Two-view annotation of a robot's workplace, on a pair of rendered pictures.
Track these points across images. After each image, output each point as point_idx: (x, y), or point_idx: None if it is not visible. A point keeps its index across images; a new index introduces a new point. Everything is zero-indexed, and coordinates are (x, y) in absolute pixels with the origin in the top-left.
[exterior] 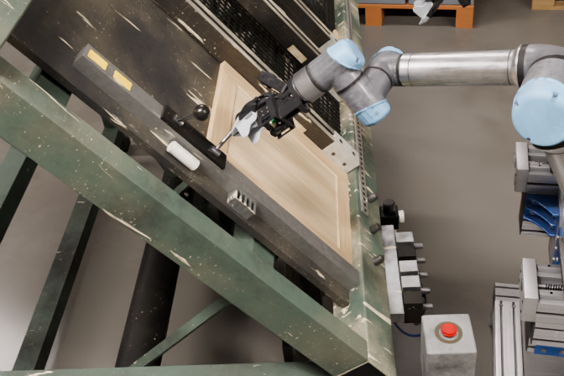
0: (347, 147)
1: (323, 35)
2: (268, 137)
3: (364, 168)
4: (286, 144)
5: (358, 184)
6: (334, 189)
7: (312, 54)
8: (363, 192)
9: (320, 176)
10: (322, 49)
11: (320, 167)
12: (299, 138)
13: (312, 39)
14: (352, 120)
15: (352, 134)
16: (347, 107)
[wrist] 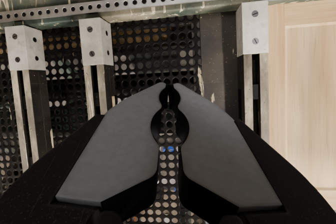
0: (253, 26)
1: (33, 79)
2: (326, 138)
3: None
4: (312, 111)
5: None
6: (315, 28)
7: (107, 99)
8: None
9: (315, 54)
10: (42, 65)
11: (297, 55)
12: (281, 94)
13: (43, 85)
14: (155, 9)
15: (188, 9)
16: (126, 17)
